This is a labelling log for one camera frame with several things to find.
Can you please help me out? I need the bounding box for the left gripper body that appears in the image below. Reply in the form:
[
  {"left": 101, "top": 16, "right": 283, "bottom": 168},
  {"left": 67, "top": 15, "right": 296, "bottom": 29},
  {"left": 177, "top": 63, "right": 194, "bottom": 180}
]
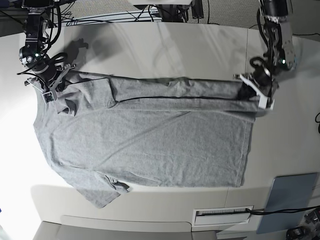
[{"left": 251, "top": 65, "right": 274, "bottom": 88}]

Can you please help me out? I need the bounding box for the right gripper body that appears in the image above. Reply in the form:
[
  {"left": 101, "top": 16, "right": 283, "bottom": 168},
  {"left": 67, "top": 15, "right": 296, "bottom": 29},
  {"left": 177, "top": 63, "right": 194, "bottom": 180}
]
[{"left": 32, "top": 63, "right": 64, "bottom": 88}]

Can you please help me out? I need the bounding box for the grey T-shirt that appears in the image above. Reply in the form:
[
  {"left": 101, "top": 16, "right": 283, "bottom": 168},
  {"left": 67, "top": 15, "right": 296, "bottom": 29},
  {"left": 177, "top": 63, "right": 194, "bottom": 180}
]
[{"left": 33, "top": 73, "right": 260, "bottom": 208}]

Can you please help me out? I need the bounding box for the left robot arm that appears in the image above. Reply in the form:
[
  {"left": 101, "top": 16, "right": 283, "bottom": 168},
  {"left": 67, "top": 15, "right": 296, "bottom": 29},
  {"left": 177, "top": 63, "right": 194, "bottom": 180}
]
[{"left": 249, "top": 0, "right": 296, "bottom": 87}]

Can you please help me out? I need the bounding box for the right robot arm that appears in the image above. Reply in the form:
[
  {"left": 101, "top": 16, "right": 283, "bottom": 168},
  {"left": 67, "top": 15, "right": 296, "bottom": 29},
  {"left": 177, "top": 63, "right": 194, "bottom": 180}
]
[{"left": 20, "top": 13, "right": 254, "bottom": 107}]

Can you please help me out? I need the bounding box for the blue-grey flat panel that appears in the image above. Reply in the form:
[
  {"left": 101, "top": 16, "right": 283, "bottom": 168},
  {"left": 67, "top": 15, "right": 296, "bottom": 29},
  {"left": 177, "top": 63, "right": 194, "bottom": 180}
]
[{"left": 256, "top": 172, "right": 318, "bottom": 235}]

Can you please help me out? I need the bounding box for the central black stand base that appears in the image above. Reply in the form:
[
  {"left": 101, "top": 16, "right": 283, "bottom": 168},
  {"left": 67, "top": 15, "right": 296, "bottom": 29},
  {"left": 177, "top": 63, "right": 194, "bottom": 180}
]
[{"left": 128, "top": 0, "right": 205, "bottom": 23}]

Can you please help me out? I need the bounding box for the black device on floor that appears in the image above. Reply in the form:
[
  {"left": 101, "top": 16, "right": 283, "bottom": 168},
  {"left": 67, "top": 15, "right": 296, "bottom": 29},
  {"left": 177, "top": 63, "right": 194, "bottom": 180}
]
[{"left": 286, "top": 226, "right": 306, "bottom": 240}]

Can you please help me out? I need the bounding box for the black cable to slot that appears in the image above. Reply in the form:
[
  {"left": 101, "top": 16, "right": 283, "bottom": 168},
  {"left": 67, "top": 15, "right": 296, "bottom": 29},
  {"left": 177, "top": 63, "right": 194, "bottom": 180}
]
[{"left": 246, "top": 206, "right": 320, "bottom": 216}]

